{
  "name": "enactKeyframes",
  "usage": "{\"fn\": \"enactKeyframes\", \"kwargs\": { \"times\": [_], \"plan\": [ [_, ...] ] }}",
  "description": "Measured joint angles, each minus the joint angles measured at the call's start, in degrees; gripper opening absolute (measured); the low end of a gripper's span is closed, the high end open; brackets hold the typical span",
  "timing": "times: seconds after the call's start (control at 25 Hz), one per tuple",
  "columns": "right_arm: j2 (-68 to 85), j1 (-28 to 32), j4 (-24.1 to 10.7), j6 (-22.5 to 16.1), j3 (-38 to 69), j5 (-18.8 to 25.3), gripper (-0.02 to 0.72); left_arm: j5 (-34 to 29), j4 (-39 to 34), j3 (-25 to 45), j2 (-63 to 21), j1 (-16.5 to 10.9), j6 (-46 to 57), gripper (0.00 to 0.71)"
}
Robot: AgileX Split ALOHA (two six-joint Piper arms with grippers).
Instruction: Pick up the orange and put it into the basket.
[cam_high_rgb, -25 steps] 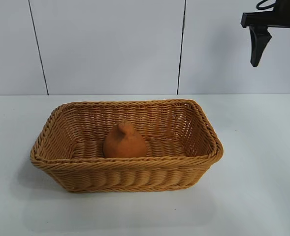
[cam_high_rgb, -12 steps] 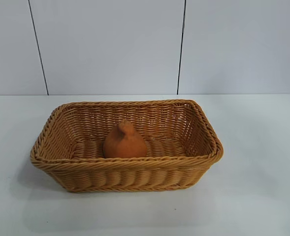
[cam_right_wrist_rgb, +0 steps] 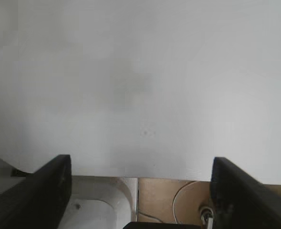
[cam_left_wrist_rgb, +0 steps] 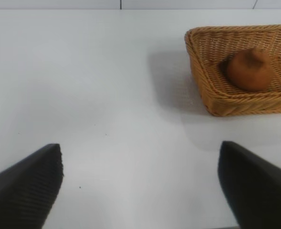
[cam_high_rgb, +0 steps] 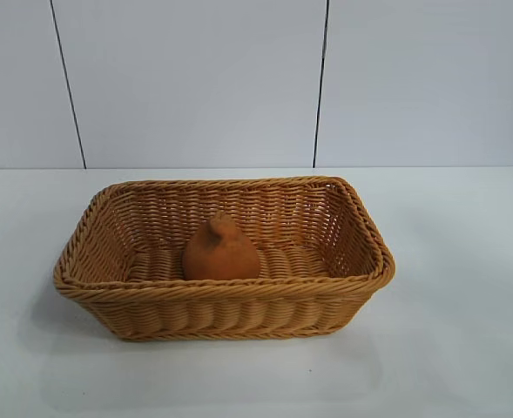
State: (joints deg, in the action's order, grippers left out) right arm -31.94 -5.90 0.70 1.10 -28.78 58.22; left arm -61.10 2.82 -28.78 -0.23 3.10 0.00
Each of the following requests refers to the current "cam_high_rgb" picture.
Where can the bumpy orange fruit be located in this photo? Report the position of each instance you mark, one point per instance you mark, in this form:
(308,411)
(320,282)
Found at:
(221,257)

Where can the tan woven wicker basket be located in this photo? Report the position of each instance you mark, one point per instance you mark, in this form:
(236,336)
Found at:
(221,309)

